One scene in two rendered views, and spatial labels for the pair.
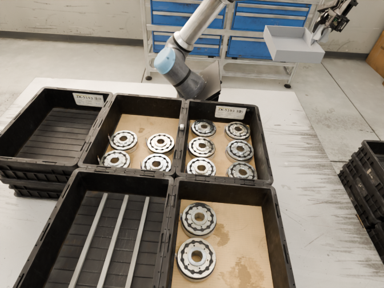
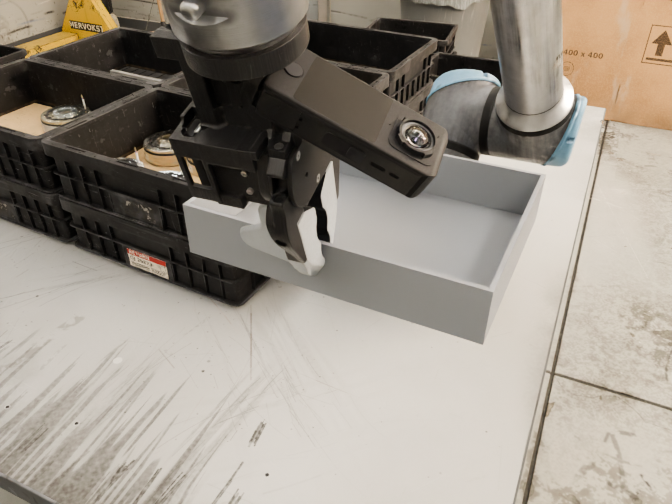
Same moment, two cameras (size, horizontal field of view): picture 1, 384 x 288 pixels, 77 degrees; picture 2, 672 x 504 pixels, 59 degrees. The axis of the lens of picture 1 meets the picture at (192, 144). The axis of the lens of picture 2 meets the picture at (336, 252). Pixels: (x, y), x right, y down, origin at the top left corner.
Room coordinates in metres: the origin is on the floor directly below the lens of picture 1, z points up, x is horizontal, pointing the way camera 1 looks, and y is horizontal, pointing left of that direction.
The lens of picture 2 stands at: (1.31, -0.84, 1.36)
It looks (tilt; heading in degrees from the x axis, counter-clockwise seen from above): 36 degrees down; 118
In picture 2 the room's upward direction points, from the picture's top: straight up
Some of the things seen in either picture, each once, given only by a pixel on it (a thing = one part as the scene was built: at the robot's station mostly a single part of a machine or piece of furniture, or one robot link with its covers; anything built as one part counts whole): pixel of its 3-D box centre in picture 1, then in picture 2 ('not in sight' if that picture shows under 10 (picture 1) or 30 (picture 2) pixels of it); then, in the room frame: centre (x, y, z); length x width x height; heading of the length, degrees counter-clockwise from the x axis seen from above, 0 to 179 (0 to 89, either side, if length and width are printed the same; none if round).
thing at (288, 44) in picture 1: (291, 43); (371, 212); (1.13, -0.41, 1.07); 0.27 x 0.20 x 0.05; 1
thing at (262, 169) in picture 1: (220, 146); (190, 163); (0.63, -0.11, 0.87); 0.40 x 0.30 x 0.11; 0
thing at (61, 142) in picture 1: (62, 132); (342, 67); (0.63, 0.49, 0.87); 0.40 x 0.30 x 0.11; 0
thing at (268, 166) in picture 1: (222, 136); (185, 137); (0.63, -0.11, 0.92); 0.40 x 0.30 x 0.02; 0
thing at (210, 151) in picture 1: (202, 147); not in sight; (0.63, -0.04, 0.86); 0.10 x 0.10 x 0.01
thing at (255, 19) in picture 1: (266, 32); not in sight; (2.56, -0.66, 0.60); 0.72 x 0.03 x 0.56; 93
